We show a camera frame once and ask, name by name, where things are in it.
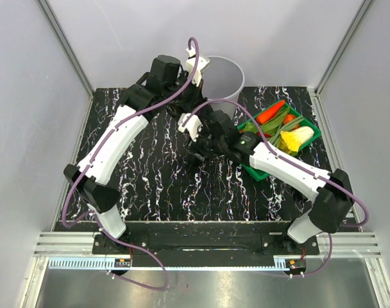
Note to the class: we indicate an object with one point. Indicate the small orange toy tomato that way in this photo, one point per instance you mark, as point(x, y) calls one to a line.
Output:
point(288, 118)

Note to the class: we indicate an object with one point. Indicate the aluminium frame rail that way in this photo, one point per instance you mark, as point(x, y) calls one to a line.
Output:
point(58, 31)

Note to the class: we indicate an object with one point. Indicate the green toy leaf vegetable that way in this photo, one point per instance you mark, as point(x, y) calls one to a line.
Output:
point(275, 122)

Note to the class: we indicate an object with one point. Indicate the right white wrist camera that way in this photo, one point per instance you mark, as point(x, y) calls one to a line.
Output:
point(190, 124)

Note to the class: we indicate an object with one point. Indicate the black plastic trash bag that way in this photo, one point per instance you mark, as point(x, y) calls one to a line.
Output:
point(184, 104)

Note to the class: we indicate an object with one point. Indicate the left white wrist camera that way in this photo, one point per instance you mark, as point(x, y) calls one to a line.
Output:
point(196, 65)

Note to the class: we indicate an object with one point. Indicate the grey plastic trash bin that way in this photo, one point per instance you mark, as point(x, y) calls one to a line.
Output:
point(223, 79)

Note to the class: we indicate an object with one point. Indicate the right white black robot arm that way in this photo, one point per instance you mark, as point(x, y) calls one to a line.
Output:
point(328, 192)

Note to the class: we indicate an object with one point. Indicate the orange toy carrot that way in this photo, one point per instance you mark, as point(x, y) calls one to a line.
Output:
point(270, 112)

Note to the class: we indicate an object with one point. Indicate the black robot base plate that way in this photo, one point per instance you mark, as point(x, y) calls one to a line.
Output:
point(206, 245)

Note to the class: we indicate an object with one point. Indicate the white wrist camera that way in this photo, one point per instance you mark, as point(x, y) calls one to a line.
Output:
point(196, 65)
point(190, 124)

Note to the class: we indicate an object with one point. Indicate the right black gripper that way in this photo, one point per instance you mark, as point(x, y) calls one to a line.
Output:
point(194, 147)

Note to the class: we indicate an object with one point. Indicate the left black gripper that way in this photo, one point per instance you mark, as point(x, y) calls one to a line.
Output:
point(183, 77)

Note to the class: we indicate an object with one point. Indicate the green toy bean bundle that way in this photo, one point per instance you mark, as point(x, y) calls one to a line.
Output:
point(274, 140)

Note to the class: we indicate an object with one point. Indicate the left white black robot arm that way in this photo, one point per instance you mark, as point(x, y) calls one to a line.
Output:
point(141, 102)

